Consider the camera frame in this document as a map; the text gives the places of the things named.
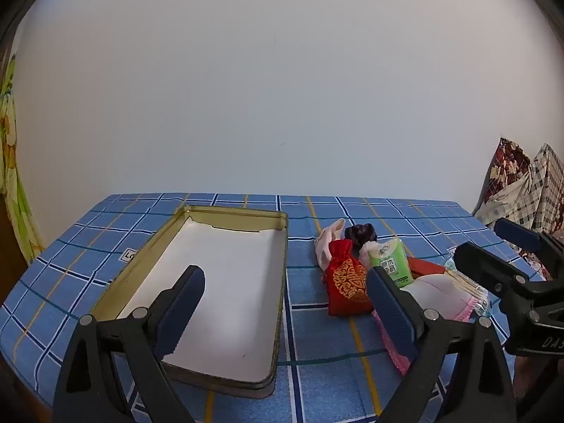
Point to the clear cotton swab pack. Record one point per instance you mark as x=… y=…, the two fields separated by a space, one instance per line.
x=467 y=288

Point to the red embroidered pouch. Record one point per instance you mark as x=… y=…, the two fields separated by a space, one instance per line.
x=348 y=282

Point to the blue plaid bedsheet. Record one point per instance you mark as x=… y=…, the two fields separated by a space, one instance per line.
x=317 y=317

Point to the green floral hanging cloth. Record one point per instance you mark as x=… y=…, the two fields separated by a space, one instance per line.
x=13 y=185

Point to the purple velvet scrunchie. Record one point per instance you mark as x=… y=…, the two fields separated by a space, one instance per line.
x=361 y=232

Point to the checked cloth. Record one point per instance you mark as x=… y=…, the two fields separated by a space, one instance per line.
x=548 y=176

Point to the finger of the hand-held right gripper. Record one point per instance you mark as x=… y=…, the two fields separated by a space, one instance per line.
x=484 y=268
x=517 y=234

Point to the white cloth with pink lace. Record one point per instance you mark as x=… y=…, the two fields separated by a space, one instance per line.
x=440 y=299

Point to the red ribbed case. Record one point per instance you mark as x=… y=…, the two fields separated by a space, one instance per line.
x=425 y=268

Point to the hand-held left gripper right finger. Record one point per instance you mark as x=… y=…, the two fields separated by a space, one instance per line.
x=392 y=317

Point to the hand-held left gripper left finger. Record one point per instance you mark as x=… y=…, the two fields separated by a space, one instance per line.
x=183 y=313

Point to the pink fluffy puff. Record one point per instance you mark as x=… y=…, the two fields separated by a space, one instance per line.
x=366 y=253

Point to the dark red floral quilt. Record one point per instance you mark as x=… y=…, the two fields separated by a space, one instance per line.
x=506 y=163

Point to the brown wooden door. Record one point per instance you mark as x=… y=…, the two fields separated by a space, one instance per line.
x=9 y=246

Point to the gold metal tin box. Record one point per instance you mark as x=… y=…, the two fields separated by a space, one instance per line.
x=220 y=273

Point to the green tissue pack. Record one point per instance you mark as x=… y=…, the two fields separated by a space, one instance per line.
x=390 y=260

